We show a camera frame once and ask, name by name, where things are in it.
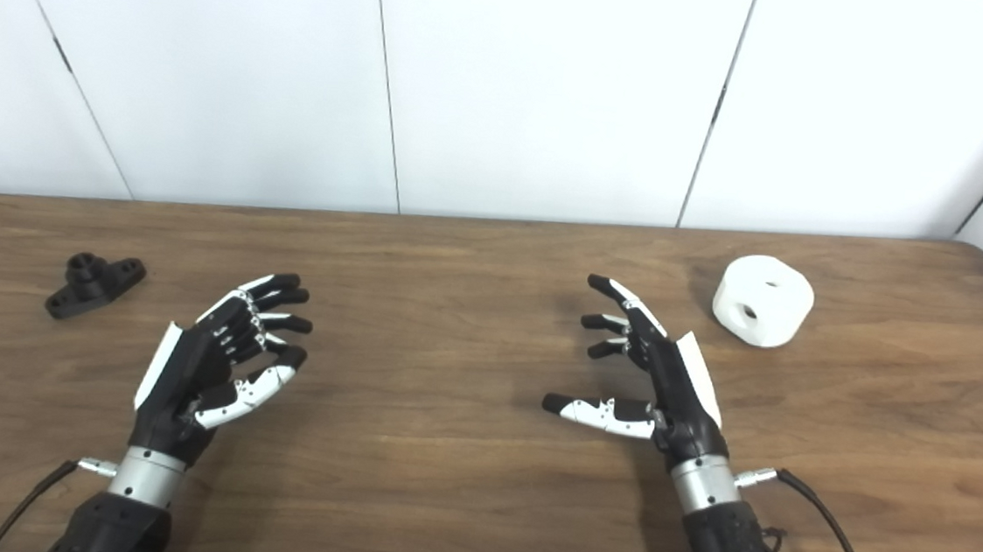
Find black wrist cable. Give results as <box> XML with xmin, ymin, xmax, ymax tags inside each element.
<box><xmin>729</xmin><ymin>464</ymin><xmax>897</xmax><ymax>552</ymax></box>
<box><xmin>0</xmin><ymin>451</ymin><xmax>120</xmax><ymax>552</ymax></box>

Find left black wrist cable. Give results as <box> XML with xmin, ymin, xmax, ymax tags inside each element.
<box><xmin>0</xmin><ymin>451</ymin><xmax>120</xmax><ymax>552</ymax></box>

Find round white piece with holes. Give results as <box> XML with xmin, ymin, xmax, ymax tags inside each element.
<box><xmin>708</xmin><ymin>251</ymin><xmax>819</xmax><ymax>353</ymax></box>

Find black holder with flanges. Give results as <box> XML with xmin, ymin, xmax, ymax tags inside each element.
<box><xmin>44</xmin><ymin>249</ymin><xmax>149</xmax><ymax>326</ymax></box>

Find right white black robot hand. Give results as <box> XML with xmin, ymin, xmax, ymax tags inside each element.
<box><xmin>537</xmin><ymin>270</ymin><xmax>744</xmax><ymax>484</ymax></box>

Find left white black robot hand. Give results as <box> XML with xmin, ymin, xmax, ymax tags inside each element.
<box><xmin>129</xmin><ymin>262</ymin><xmax>317</xmax><ymax>477</ymax></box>

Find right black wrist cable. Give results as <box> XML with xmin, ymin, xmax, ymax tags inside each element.
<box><xmin>729</xmin><ymin>464</ymin><xmax>897</xmax><ymax>552</ymax></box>

